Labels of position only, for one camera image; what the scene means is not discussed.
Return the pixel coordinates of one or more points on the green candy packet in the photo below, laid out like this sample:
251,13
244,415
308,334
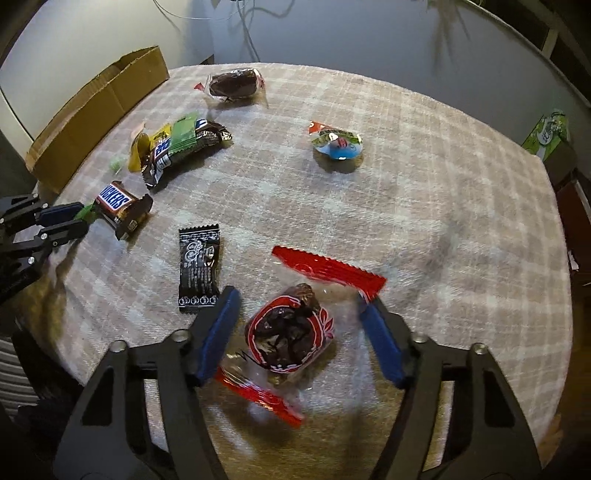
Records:
182,136

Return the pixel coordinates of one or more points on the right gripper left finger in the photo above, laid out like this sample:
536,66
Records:
138,416

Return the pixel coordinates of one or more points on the black candy packet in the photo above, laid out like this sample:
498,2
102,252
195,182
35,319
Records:
198,261

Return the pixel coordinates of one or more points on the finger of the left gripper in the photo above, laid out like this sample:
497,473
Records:
18,257
29,210

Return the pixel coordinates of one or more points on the brown cardboard box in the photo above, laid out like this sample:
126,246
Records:
73,132

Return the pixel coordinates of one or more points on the plaid tablecloth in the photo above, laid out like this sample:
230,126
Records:
461,221

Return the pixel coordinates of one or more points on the green printed box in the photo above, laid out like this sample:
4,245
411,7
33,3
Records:
548,134

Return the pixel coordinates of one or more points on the red-wrapped date snack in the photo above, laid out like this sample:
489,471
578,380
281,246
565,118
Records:
291,331
235,86

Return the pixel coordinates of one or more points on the Snickers bar single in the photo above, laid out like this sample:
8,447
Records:
121,209

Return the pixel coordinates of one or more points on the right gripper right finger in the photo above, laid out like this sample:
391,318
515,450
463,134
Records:
459,417

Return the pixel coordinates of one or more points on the yellow candy packet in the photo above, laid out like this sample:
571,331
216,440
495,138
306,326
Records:
142,144

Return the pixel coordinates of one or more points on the light green small candy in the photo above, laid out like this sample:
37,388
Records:
116,163

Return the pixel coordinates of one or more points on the Snickers bar in pile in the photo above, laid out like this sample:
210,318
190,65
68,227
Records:
209,134

